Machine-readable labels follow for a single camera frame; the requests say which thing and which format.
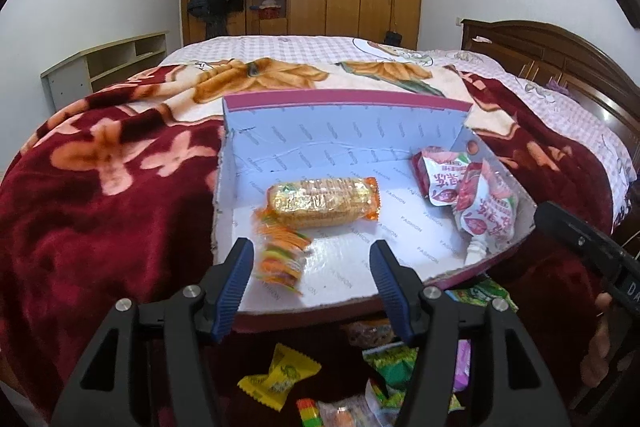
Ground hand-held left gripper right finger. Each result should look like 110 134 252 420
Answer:
369 239 573 427

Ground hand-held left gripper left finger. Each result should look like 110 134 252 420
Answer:
50 237 256 427

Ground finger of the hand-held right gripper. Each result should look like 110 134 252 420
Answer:
534 201 626 280

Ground orange green snack packet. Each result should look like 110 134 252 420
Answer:
252 244 310 297
252 207 313 255

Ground white pink jelly drink pouch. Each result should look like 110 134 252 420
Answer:
452 159 521 265
411 147 473 206

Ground orange cracker packet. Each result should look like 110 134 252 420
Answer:
265 177 381 229

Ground pink cardboard box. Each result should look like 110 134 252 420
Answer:
212 89 536 333

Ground person's right hand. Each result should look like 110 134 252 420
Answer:
582 294 621 388

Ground brown snack packet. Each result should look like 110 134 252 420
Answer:
345 319 396 348

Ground yellow wrapped candy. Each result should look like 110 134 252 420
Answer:
236 343 322 409

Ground clear orange snack packet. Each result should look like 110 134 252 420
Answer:
317 394 376 427

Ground rainbow striped candy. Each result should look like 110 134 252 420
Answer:
296 398 323 427

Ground red floral blanket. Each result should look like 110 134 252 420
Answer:
0 57 640 427

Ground dark wooden headboard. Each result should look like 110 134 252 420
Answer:
460 18 640 158

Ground low shelf unit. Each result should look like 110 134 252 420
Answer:
40 31 170 112

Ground folded clothes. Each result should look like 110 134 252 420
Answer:
250 2 281 20

